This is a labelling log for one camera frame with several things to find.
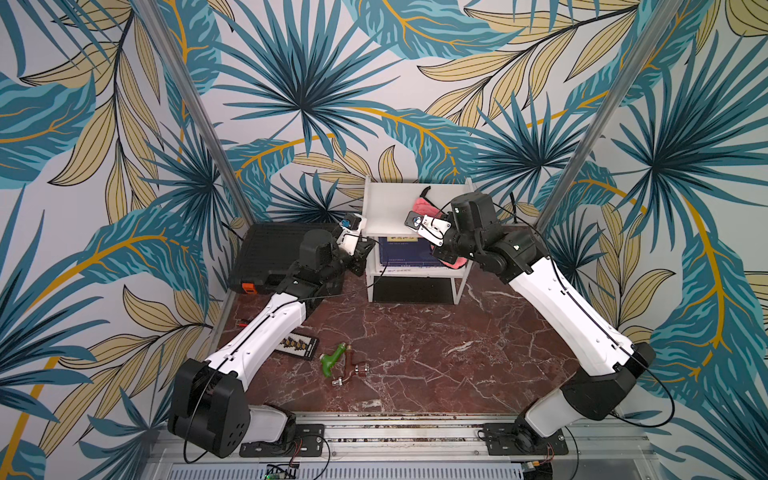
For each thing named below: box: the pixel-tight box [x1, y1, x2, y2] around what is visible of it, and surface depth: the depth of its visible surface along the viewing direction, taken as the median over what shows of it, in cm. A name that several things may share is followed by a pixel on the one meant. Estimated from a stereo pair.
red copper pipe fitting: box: [332, 344, 370, 387], surface depth 84 cm
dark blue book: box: [378, 237, 444, 267], surface depth 90 cm
